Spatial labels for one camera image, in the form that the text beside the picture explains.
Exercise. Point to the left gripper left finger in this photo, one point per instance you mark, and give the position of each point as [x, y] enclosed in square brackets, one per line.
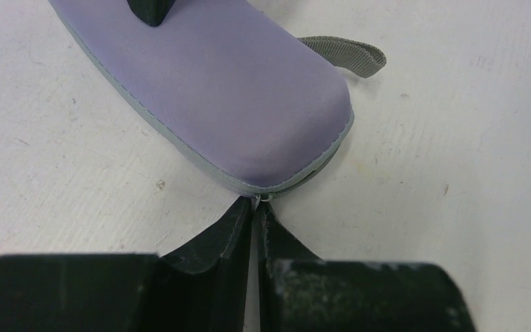
[200, 286]

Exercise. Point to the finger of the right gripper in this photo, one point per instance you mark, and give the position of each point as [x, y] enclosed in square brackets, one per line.
[151, 12]

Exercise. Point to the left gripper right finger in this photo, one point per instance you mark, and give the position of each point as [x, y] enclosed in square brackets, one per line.
[299, 291]

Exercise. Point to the purple zippered umbrella case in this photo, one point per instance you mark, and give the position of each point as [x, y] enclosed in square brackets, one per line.
[239, 96]

